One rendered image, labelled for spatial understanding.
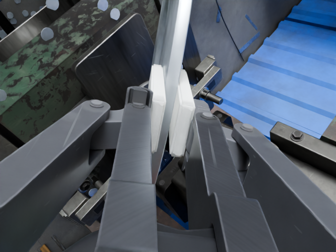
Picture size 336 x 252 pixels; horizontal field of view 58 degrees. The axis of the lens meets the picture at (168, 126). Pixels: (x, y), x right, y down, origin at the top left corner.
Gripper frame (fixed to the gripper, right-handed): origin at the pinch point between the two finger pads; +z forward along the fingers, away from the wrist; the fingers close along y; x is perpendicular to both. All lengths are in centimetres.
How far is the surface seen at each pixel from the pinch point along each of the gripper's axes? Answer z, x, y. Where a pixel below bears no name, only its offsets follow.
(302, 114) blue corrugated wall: 157, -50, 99
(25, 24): 68, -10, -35
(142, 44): 33.8, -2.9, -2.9
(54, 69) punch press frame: 37.8, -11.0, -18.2
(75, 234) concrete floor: 118, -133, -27
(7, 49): 65, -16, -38
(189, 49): 54, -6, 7
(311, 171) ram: 21.2, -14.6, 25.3
